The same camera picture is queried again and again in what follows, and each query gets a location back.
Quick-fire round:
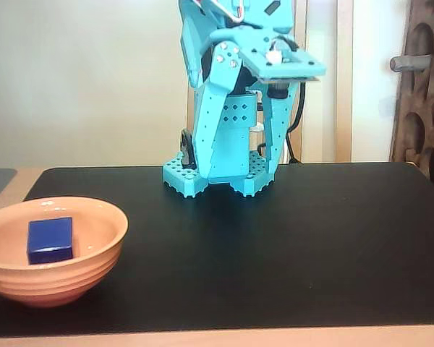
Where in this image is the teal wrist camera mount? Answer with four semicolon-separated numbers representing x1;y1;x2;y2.
237;46;329;99

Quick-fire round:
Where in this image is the white usb cable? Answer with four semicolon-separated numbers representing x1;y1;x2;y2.
249;121;289;163

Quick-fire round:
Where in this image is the black camera cable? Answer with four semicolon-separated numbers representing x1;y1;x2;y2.
287;81;307;133

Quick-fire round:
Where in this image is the black power cable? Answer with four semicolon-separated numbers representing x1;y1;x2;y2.
284;129;302;164

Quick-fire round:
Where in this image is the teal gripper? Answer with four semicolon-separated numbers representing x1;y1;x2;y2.
192;27;300;181

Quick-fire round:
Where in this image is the black table mat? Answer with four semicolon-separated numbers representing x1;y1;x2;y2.
0;161;434;340

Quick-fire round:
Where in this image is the brown wooden wine rack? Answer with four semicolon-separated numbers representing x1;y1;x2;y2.
388;0;434;198

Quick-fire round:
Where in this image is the teal perforated robot base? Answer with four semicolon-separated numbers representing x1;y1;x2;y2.
161;150;276;198

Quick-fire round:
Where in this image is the blue cube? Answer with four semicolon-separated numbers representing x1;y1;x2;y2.
27;216;75;265

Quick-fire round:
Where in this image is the grey bottle neck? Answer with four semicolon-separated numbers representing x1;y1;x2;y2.
389;53;432;72

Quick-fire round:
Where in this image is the orange ribbed bowl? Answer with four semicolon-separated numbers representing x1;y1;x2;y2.
0;196;129;308

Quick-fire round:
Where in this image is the black round clamp knob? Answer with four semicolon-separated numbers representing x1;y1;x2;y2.
179;128;197;170

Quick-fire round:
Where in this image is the white red servo wire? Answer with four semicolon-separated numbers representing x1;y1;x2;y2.
198;0;247;22

